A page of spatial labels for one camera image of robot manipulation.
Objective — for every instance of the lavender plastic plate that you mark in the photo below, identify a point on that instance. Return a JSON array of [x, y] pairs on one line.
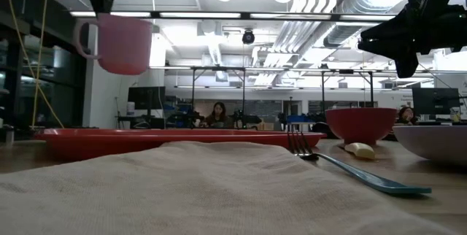
[[434, 143]]

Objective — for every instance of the black workstation frame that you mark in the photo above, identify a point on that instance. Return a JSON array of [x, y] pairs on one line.
[[243, 92], [323, 89]]

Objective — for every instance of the black computer monitor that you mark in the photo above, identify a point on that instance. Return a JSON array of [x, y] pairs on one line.
[[146, 98], [436, 101]]

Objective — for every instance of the person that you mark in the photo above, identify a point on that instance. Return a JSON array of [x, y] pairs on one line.
[[218, 116], [405, 114]]

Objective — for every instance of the pink plastic mug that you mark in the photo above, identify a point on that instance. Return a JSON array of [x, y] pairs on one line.
[[124, 45]]

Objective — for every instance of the blue storage bin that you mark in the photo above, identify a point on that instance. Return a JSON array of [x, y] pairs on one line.
[[299, 119]]

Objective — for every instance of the beige cloth napkin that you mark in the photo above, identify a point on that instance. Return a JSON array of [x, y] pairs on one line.
[[182, 191]]

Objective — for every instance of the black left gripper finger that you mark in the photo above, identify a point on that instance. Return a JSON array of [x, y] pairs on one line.
[[104, 5]]

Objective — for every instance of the long linear ceiling light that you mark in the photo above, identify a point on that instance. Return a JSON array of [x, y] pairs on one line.
[[200, 15]]

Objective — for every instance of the red plastic bowl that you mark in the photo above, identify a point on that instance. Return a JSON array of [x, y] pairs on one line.
[[361, 125]]

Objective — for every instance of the distant dark robot arm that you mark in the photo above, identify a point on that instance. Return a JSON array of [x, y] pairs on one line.
[[248, 119], [186, 118]]

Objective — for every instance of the black round ceiling camera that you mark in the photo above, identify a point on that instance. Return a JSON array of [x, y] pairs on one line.
[[248, 37]]

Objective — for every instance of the white cup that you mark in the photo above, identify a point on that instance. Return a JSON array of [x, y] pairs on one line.
[[130, 108]]

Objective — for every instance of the silver metal cylinder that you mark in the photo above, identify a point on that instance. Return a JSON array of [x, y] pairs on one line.
[[9, 134]]

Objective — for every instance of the red plastic tray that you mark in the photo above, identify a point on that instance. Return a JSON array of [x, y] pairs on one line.
[[146, 145]]

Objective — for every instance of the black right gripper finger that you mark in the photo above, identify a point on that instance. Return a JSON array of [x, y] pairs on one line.
[[406, 65], [394, 38]]

